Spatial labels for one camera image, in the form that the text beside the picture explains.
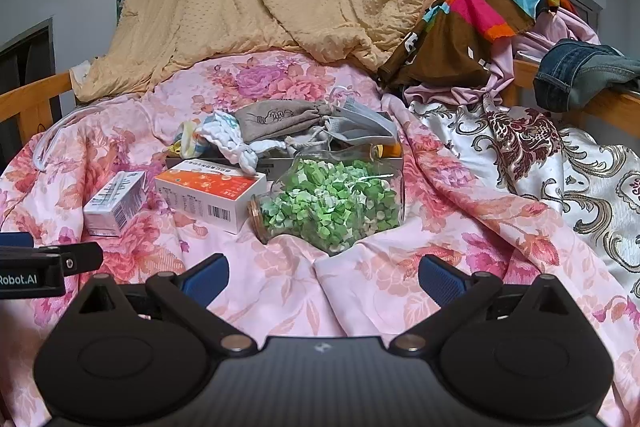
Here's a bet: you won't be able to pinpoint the orange medicine box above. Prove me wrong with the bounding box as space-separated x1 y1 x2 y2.
153 158 269 236

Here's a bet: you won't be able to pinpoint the small white carton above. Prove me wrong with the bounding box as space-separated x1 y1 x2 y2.
82 170 150 239

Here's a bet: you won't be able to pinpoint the white cord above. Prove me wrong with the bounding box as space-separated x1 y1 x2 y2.
32 106 157 171

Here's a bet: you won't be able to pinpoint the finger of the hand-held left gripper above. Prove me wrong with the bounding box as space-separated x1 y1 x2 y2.
0 231 34 250
0 241 104 279

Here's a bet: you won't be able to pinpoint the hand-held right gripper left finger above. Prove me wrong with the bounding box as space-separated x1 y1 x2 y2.
74 251 258 356

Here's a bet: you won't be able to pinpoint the white blue knotted cloth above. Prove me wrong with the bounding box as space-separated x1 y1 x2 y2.
199 110 289 174

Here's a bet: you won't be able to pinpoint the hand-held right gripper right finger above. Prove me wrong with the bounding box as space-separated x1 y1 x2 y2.
389 253 572 355

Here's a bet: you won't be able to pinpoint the glass jar of green stars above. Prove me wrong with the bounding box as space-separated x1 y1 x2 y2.
248 144 406 257

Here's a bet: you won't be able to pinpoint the dark doorway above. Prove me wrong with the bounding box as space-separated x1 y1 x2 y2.
0 19 55 108

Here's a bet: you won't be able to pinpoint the blue denim jeans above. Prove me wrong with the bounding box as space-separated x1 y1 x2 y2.
532 39 640 112

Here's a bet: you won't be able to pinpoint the pink floral bed sheet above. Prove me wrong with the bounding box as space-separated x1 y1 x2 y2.
0 48 640 427

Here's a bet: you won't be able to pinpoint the grey storage box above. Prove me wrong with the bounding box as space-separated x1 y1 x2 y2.
167 109 407 188

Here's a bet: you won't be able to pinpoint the grey drawstring pouch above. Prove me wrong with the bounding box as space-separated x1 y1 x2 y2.
233 100 347 144

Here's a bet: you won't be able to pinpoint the colourful striped brown garment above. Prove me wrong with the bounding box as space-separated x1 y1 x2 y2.
376 0 564 91

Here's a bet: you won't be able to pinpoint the grey face mask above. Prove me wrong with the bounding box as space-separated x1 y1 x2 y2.
324 95 399 148

